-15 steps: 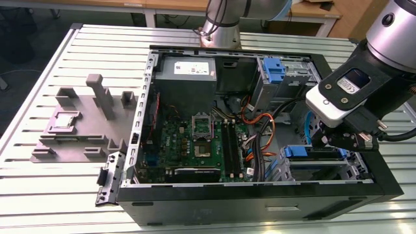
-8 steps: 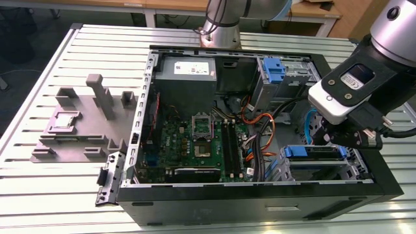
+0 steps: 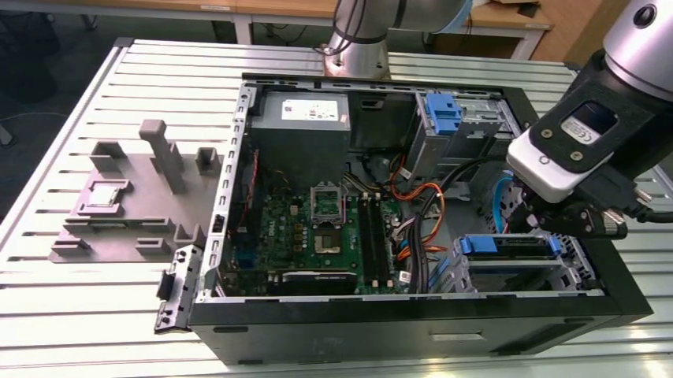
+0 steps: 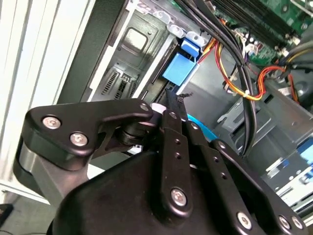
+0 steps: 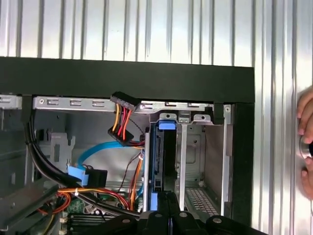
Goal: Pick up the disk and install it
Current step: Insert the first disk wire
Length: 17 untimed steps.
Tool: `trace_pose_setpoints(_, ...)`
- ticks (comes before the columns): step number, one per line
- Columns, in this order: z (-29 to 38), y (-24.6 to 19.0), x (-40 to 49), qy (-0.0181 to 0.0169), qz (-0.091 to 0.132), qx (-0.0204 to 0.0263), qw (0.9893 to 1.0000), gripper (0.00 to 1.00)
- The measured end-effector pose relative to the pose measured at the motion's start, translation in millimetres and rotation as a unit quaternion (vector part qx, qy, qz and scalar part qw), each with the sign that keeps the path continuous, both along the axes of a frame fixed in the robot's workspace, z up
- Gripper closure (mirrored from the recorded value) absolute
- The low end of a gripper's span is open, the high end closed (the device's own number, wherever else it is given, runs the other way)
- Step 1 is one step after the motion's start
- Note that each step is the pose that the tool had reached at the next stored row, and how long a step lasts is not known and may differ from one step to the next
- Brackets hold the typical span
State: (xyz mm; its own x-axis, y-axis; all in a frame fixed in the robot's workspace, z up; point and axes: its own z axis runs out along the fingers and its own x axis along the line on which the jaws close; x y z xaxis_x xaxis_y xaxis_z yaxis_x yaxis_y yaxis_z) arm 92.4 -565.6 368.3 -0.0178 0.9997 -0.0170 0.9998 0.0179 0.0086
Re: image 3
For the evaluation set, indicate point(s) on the CPU socket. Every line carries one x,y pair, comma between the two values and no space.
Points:
329,243

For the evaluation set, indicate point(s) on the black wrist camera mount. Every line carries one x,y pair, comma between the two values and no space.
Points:
589,98

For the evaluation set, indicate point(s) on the blue expansion slot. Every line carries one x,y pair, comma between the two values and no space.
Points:
245,260

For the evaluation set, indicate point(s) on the grey parts rack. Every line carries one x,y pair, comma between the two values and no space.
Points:
147,204

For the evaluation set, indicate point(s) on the green motherboard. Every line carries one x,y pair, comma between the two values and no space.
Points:
283,236

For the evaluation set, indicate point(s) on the blue drive latch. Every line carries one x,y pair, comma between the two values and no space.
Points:
444,114

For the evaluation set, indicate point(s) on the wooden cabinet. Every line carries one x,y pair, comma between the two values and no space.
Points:
578,31

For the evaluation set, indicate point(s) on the grey power supply unit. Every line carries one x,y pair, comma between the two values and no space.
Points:
299,157

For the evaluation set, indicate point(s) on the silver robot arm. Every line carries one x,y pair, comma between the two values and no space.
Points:
362,59

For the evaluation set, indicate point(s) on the wooden desk white frame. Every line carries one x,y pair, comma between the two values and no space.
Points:
505,19

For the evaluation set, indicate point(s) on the locking lever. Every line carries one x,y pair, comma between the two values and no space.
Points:
343,208

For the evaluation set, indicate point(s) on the grey case latch panel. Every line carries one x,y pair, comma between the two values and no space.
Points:
184,283

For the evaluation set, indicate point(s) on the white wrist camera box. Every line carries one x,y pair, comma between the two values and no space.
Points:
541,177

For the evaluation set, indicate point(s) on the silver CPU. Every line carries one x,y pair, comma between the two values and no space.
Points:
103,197

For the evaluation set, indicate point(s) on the black graphics card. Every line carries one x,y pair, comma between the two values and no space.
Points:
315,281

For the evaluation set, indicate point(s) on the black open PC case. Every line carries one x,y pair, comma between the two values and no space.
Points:
367,330

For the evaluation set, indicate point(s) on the grey optical drive cage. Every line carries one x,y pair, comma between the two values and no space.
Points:
429,153

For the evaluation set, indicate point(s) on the black RAM slot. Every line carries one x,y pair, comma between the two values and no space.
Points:
383,240
369,240

